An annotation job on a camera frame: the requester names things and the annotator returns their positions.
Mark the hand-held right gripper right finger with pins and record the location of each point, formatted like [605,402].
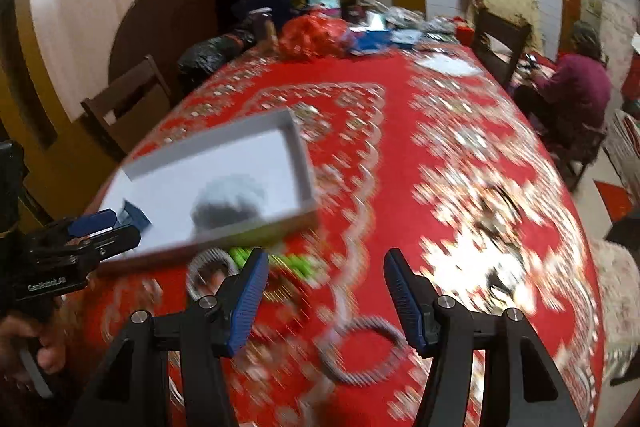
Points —
[405,302]

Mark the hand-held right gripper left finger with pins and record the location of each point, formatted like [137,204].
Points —
[247,302]

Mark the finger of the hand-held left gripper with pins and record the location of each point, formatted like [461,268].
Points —
[112,242]
[95,221]

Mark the blue hair claw clip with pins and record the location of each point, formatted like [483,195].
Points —
[136,213]

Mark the white shallow box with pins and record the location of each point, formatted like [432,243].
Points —
[200,167]

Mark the person's left hand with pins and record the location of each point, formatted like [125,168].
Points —
[42,347]

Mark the grey scrunchie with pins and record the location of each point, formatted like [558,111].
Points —
[230,202]

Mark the dark wooden chair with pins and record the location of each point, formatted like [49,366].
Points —
[500,37]
[125,102]

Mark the red patterned tablecloth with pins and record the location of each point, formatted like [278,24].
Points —
[400,132]

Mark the black wrapped bundle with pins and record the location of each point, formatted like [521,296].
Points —
[210,49]

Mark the round brown wooden board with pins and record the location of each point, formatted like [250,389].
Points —
[165,22]

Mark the floral cushioned seat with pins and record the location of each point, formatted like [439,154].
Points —
[620,292]

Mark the wooden stool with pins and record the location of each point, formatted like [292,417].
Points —
[580,157]

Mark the blue box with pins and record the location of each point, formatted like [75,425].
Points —
[372,39]

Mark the red plastic bag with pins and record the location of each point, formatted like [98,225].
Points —
[310,34]

